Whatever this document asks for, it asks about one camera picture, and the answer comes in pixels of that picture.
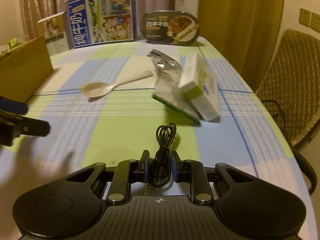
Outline black audio cable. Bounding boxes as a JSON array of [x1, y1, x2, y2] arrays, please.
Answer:
[[143, 122, 177, 196]]

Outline brown cardboard box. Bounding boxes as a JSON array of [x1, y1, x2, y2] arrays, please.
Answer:
[[0, 36, 53, 103]]

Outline checked blue green tablecloth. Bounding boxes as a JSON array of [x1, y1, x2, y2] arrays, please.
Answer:
[[1, 37, 318, 239]]

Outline beige plastic spoon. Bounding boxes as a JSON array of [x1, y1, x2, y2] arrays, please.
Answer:
[[80, 70, 153, 98]]

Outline small white product box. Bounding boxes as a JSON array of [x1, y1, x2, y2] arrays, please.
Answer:
[[36, 11, 70, 56]]

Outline white green medicine box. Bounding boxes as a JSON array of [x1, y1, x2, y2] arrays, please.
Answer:
[[178, 53, 220, 121]]

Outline silver foil pouch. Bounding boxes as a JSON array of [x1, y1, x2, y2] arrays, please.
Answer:
[[148, 49, 200, 124]]

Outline woven wicker chair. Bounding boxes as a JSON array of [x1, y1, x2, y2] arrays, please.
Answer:
[[256, 29, 319, 194]]

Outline blue milk carton box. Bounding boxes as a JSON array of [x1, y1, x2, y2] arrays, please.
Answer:
[[66, 0, 137, 48]]

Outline black instant rice bowl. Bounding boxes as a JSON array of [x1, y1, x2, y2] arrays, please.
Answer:
[[140, 10, 200, 46]]

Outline brown door curtain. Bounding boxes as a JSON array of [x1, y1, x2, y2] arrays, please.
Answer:
[[197, 0, 284, 90]]

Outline black cables on chair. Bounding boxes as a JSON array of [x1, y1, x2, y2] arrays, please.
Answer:
[[261, 100, 296, 140]]

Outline beige wall switch plates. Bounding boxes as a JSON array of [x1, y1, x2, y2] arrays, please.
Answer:
[[298, 8, 320, 32]]

